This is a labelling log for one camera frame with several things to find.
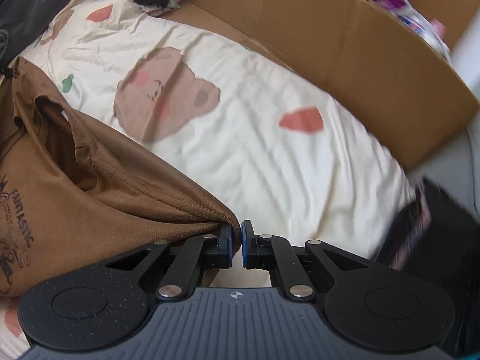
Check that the cream bear print blanket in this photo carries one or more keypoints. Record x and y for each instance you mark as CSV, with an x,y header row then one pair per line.
x,y
262,150

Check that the black cloth with patterned trim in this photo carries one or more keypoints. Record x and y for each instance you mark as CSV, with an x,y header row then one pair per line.
x,y
442,240

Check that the brown printed t-shirt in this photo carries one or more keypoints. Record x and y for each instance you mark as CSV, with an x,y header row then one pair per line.
x,y
112,202

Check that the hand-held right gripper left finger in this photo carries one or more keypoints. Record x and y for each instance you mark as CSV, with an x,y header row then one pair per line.
x,y
227,243

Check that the large cardboard sheet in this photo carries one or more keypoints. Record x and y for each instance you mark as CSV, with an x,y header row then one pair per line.
x,y
337,45

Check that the pink purple refill pack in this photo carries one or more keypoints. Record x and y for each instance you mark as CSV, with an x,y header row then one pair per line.
x,y
393,2

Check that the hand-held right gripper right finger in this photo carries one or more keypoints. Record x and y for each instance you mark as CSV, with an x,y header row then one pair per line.
x,y
245,243

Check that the dark grey pillow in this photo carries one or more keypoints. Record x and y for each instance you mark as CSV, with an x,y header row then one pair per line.
x,y
30,7

